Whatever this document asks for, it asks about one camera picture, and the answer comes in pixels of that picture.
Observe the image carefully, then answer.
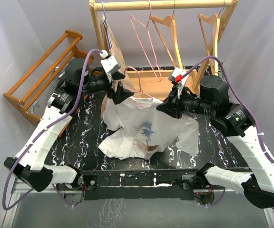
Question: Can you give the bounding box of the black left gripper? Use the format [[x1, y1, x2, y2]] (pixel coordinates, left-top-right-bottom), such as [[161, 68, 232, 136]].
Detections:
[[79, 71, 134, 103]]

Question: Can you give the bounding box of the orange wooden shelf rack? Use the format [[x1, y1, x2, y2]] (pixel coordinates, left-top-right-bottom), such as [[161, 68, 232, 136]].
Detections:
[[3, 30, 87, 126]]

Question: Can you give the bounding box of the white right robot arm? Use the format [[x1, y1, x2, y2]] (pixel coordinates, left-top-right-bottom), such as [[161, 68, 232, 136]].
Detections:
[[157, 75, 274, 209]]

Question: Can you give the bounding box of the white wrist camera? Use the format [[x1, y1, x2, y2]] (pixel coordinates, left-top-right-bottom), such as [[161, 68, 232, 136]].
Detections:
[[168, 67, 189, 93], [100, 50, 121, 75]]

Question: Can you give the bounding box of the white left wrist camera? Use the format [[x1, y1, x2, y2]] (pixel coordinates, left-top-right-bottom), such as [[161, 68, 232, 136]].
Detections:
[[100, 50, 121, 75]]

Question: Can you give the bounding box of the beige t shirt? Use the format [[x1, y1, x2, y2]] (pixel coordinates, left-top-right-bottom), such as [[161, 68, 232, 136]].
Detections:
[[100, 14, 137, 119]]

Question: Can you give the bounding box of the wooden clothes rack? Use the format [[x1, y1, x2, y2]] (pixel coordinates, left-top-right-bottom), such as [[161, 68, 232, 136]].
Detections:
[[89, 0, 238, 95]]

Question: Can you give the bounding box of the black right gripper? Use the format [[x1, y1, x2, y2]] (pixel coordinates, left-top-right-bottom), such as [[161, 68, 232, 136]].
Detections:
[[156, 85, 215, 120]]

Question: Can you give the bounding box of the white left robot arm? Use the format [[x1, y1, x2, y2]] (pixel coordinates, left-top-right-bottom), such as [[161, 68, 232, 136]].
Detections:
[[4, 56, 133, 192]]

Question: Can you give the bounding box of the white t shirt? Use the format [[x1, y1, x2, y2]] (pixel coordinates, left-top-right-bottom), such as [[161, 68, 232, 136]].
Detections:
[[98, 97, 198, 160]]

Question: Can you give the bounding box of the pink wire hanger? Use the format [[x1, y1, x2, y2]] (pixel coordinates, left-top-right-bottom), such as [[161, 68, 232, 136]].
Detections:
[[124, 66, 156, 99], [130, 0, 162, 82]]

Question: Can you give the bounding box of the blue wire hanger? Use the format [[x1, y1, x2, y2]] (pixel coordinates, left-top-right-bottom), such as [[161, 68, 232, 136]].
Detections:
[[101, 1, 113, 50]]

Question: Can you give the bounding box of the light wooden hanger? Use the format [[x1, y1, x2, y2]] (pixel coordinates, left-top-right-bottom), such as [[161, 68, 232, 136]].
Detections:
[[197, 2, 227, 76]]

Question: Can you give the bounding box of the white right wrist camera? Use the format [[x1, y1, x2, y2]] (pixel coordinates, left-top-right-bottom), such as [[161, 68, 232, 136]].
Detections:
[[168, 67, 189, 93]]

